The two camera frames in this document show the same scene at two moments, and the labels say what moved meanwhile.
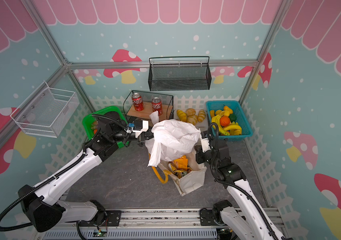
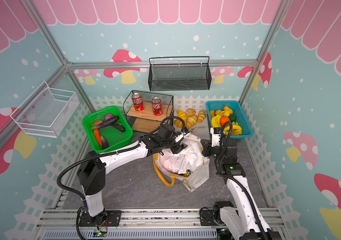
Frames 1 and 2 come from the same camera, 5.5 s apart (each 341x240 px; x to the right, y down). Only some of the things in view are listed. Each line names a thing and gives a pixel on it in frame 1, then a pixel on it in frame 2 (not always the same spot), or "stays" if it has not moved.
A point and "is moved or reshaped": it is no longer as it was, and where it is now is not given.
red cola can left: x=137 y=101 stays
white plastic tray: x=197 y=117 → x=200 y=129
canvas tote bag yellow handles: x=190 y=182 is moved or reshaped
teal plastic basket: x=241 y=118 stays
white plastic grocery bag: x=172 y=139 is moved or reshaped
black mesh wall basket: x=177 y=77 stays
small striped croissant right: x=201 y=115 stays
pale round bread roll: x=190 y=112 stays
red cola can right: x=156 y=104 stays
